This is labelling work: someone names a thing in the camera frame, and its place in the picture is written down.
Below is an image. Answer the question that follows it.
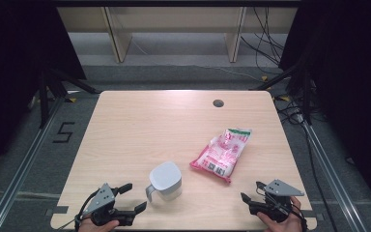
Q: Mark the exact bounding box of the light wooden desk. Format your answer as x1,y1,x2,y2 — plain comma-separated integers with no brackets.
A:
57,6,300,64

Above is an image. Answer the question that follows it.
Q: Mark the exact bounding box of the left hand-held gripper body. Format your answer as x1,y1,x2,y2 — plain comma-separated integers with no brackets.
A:
82,183,137,227

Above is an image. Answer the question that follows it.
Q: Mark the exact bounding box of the white jug with handle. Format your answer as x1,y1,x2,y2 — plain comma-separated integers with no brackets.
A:
145,160,184,203

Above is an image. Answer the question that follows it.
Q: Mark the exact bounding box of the person's left hand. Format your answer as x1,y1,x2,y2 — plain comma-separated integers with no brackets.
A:
77,216,121,232

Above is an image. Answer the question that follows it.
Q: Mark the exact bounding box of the black metal stand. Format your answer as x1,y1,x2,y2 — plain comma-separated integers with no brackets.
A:
250,60,314,126
38,67,101,130

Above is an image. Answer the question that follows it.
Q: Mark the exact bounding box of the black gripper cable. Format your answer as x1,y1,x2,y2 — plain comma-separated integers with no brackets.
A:
289,200,309,232
56,188,101,232

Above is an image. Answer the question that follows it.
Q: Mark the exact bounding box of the black floor cable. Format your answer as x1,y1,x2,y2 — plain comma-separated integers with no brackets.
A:
273,96,340,232

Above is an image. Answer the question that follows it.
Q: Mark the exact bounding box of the aluminium floor rail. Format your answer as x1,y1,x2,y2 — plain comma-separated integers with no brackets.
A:
0,96,66,232
301,121,371,232

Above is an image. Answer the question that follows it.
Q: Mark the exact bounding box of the person's right hand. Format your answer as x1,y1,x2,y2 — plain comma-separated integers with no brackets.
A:
256,196,304,232

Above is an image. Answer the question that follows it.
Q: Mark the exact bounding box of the pink and white plastic bag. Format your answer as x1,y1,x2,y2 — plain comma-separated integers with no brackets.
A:
188,128,253,185

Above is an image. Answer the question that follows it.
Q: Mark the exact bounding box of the bundle of black cables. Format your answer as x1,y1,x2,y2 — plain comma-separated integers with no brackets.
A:
240,6,288,75

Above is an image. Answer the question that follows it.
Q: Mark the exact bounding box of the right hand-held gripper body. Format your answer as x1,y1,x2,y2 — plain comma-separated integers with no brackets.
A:
248,179,305,223

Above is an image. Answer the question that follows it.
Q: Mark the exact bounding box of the black curtain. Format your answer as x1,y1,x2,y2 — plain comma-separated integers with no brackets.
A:
0,0,87,182
278,0,371,207

